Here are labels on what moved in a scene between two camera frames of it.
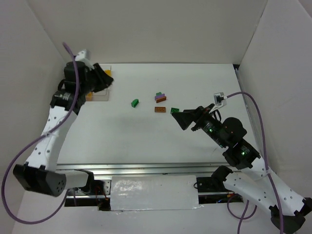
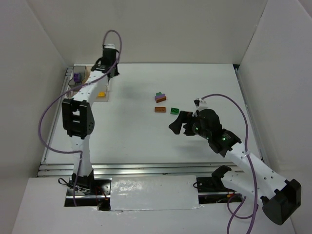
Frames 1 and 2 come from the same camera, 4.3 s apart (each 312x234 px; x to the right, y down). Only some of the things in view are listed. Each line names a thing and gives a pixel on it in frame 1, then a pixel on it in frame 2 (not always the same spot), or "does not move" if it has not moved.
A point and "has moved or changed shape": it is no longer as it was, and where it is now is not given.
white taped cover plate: [154, 192] does not move
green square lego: [174, 109] does not move
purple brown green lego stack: [160, 97] does not move
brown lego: [160, 109] does not move
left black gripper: [94, 78] to [112, 72]
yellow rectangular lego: [108, 72] has moved or changed shape
